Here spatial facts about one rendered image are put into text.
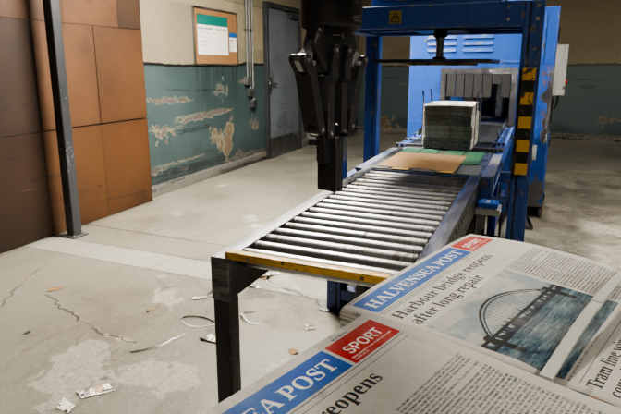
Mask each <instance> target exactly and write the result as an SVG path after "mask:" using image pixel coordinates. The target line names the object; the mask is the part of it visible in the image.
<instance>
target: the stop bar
mask: <svg viewBox="0 0 621 414"><path fill-rule="evenodd" d="M225 258H226V259H228V260H233V261H239V262H249V263H255V264H260V265H266V266H272V267H277V268H283V269H288V270H294V271H300V272H305V273H311V274H322V275H328V276H333V277H339V278H345V279H350V280H356V281H361V282H367V283H373V284H379V283H381V282H382V281H384V280H385V279H387V278H389V277H391V276H392V274H386V273H379V272H374V271H367V270H361V269H356V268H349V267H344V266H337V265H332V264H326V263H319V262H308V261H303V260H297V259H290V258H285V257H279V256H273V255H267V254H260V253H255V252H249V251H243V250H232V249H230V250H228V251H226V252H225Z"/></svg>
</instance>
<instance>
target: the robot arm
mask: <svg viewBox="0 0 621 414"><path fill-rule="evenodd" d="M362 13H363V0H300V26H301V28H302V29H304V30H306V36H305V39H304V42H303V47H304V48H303V49H302V50H301V51H300V52H299V53H298V54H297V55H290V57H289V63H290V65H291V67H292V69H293V71H294V73H295V77H296V83H297V88H298V98H299V104H300V110H301V115H302V121H303V127H304V131H305V133H307V134H310V136H311V137H315V138H316V140H317V163H318V189H322V190H327V191H332V192H337V191H339V190H342V189H343V157H344V150H343V149H344V137H347V138H349V137H350V136H351V133H352V132H348V131H349V130H354V128H355V125H356V119H357V113H358V107H359V97H360V90H361V84H362V79H363V73H364V71H365V68H366V66H367V64H368V56H366V55H360V54H359V53H358V52H357V42H356V39H355V30H358V29H360V28H361V26H362ZM321 75H323V76H321ZM338 75H341V76H338Z"/></svg>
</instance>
